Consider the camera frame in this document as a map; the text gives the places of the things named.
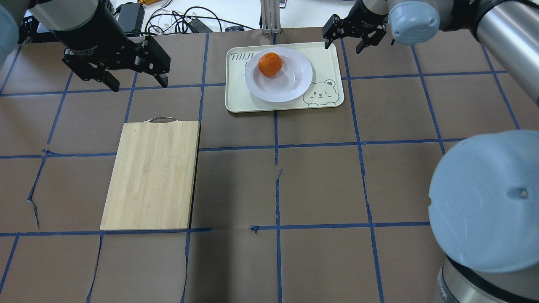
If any orange fruit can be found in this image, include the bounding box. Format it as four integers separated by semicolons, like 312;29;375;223
258;52;283;77

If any white round plate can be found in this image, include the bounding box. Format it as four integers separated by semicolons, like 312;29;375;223
244;47;313;102

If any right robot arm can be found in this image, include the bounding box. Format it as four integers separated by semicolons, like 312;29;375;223
339;29;538;303

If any cream bear tray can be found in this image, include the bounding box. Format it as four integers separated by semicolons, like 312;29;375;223
225;42;344;113

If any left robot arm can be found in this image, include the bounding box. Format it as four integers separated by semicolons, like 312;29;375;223
1;0;171;92

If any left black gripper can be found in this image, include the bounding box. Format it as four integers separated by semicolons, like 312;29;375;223
61;2;171;92

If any black power brick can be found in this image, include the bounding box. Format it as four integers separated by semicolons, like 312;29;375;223
115;2;144;37

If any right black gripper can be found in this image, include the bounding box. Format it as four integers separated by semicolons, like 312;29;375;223
322;0;388;54

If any aluminium frame post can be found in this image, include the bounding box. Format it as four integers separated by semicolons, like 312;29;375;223
260;0;282;35

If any bamboo cutting board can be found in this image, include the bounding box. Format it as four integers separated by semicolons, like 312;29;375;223
100;120;200;231

